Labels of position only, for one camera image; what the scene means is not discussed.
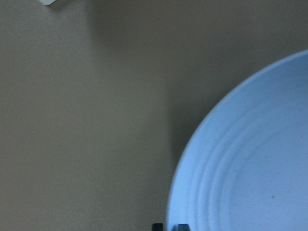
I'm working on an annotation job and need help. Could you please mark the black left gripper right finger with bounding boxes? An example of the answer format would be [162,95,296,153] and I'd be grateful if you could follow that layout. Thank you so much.
[173,224,190,231]

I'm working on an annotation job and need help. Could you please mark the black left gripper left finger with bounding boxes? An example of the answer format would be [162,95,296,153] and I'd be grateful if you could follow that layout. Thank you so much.
[151,223,164,231]

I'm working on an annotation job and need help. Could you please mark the light blue plate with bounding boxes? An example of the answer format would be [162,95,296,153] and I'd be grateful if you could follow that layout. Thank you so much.
[166,51,308,231]

